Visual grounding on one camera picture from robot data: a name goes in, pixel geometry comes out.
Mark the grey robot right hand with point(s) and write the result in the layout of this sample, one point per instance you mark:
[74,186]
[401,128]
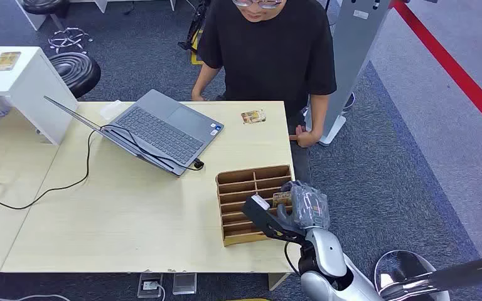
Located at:
[309,207]

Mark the person's left hand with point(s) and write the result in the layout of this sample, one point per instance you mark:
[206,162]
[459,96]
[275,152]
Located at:
[306,137]

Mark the person's right hand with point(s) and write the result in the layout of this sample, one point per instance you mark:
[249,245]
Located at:
[197,98]

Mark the person's left forearm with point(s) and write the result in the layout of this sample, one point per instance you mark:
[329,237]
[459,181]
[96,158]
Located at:
[319,112]

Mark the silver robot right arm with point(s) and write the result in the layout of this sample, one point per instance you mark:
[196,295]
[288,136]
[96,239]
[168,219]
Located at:
[328,253]

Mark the person's right forearm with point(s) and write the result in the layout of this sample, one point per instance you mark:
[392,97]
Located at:
[202,81]

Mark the wooden slotted card organizer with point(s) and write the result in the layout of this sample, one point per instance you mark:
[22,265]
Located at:
[237,195]

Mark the person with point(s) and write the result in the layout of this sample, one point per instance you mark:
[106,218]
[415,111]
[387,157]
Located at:
[266,54]

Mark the grey laptop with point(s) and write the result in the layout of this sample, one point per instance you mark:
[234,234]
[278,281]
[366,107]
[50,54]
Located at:
[162,131]

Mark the dark shoe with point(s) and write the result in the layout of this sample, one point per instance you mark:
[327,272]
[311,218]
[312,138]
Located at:
[350,101]

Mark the black tripod stand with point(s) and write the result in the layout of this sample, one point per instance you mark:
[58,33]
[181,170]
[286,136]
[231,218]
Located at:
[197,25]

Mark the clear plastic bag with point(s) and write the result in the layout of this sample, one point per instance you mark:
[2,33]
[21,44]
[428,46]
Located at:
[112,110]

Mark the grey kiosk stand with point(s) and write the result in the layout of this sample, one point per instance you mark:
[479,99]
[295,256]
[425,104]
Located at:
[353,54]

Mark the eyeglasses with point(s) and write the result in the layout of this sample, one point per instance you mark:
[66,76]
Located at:
[257,3]

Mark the black ribbed round stool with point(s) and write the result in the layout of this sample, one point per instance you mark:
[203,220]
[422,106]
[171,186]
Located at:
[74,72]

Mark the red floor tape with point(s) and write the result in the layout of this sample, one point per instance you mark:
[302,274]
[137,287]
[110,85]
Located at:
[453,68]

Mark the white cabinet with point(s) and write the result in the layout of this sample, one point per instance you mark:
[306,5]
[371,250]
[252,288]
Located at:
[29,91]

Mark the dark grey robot bar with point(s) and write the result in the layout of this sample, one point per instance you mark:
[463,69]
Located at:
[474,270]

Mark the black stool with chrome base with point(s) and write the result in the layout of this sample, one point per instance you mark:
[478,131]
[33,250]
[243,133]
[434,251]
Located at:
[45,6]

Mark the floor power socket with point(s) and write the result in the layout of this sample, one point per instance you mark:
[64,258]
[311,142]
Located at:
[149,285]

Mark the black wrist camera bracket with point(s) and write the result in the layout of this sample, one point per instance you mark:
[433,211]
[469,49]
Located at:
[262,218]

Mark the white desk frame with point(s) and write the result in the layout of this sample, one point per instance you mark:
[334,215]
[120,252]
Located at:
[31,14]

